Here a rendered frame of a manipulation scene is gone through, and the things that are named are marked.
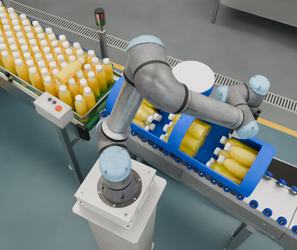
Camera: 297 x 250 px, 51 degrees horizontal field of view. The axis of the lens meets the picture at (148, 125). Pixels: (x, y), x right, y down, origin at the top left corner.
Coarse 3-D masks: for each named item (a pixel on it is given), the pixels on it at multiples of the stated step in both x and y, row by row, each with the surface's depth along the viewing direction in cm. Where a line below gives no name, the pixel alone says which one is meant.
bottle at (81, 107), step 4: (84, 100) 181; (76, 104) 180; (80, 104) 179; (84, 104) 181; (76, 108) 182; (80, 108) 181; (84, 108) 182; (76, 112) 186; (80, 112) 184; (84, 112) 185; (80, 120) 191
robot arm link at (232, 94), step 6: (234, 84) 117; (240, 84) 116; (216, 90) 117; (222, 90) 114; (228, 90) 114; (234, 90) 114; (240, 90) 114; (246, 90) 115; (216, 96) 118; (222, 96) 113; (228, 96) 114; (234, 96) 113; (240, 96) 113; (246, 96) 115; (228, 102) 113; (234, 102) 111; (240, 102) 111; (246, 102) 113
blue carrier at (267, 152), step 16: (112, 96) 167; (160, 112) 187; (160, 128) 184; (176, 128) 155; (224, 128) 169; (160, 144) 165; (176, 144) 157; (208, 144) 177; (224, 144) 174; (256, 144) 163; (192, 160) 156; (208, 160) 173; (256, 160) 143; (256, 176) 142; (240, 192) 151
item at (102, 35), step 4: (100, 32) 210; (104, 32) 211; (100, 36) 213; (104, 36) 213; (100, 40) 216; (104, 40) 216; (100, 44) 219; (104, 44) 218; (100, 48) 223; (104, 48) 220; (104, 52) 223; (104, 56) 227; (108, 56) 230
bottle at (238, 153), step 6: (228, 150) 153; (234, 150) 151; (240, 150) 150; (246, 150) 151; (234, 156) 151; (240, 156) 150; (246, 156) 149; (252, 156) 148; (240, 162) 152; (246, 162) 149; (252, 162) 148
